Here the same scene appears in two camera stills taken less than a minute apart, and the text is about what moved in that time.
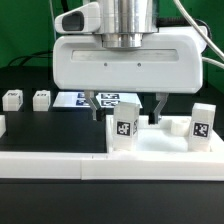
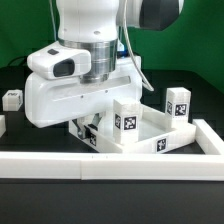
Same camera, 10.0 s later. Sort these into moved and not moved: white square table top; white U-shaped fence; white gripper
Moved: white gripper; white square table top
Not moved: white U-shaped fence
